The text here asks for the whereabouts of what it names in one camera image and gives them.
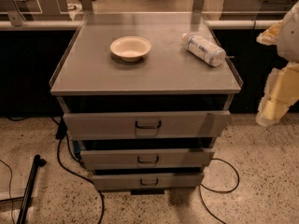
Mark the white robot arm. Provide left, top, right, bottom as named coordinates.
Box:
left=256, top=2, right=299, bottom=126

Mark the clear plastic water bottle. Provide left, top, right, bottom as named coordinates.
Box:
left=181, top=34, right=226, bottom=67

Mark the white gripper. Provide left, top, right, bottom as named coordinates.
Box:
left=255, top=21, right=299, bottom=127

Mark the white horizontal rail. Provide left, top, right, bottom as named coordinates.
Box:
left=0, top=21, right=276, bottom=31

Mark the black floor cable left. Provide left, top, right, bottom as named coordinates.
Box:
left=50, top=116, right=106, bottom=224

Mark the black metal bar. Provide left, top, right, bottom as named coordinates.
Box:
left=17, top=155, right=46, bottom=224

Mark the grey drawer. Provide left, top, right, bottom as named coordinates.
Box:
left=64, top=111, right=230, bottom=140
left=81, top=148, right=214, bottom=170
left=92, top=173, right=204, bottom=191

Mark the black floor cable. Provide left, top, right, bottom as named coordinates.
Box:
left=198, top=158, right=241, bottom=224
left=50, top=116, right=106, bottom=224

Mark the grey drawer cabinet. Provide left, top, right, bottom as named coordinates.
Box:
left=49, top=12, right=244, bottom=195

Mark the black floor cable right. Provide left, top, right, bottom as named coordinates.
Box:
left=198, top=158, right=241, bottom=224

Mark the white paper bowl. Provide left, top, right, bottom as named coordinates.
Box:
left=110, top=36, right=151, bottom=62

